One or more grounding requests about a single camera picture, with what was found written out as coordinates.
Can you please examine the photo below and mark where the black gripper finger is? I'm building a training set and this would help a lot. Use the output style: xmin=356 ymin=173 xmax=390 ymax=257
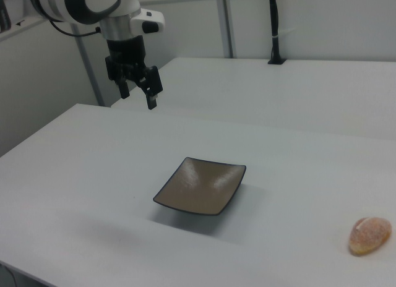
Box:
xmin=137 ymin=66 xmax=164 ymax=111
xmin=116 ymin=76 xmax=131 ymax=100

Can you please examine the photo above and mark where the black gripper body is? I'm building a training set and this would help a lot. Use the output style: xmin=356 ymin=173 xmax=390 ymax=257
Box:
xmin=105 ymin=35 xmax=156 ymax=87

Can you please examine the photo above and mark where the sugared orange bread roll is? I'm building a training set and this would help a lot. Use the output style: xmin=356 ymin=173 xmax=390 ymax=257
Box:
xmin=348 ymin=216 xmax=393 ymax=256

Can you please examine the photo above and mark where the square brown ceramic plate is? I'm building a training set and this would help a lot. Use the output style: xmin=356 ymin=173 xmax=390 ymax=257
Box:
xmin=152 ymin=156 xmax=247 ymax=216

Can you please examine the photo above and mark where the grey partition corner post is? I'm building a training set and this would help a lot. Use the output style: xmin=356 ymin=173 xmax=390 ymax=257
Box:
xmin=72 ymin=23 xmax=106 ymax=107

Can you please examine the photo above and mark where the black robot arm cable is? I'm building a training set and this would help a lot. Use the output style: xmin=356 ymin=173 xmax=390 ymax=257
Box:
xmin=48 ymin=20 xmax=102 ymax=38

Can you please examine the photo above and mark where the black camera stand pole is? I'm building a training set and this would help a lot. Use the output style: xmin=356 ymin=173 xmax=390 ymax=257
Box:
xmin=267 ymin=0 xmax=287 ymax=65

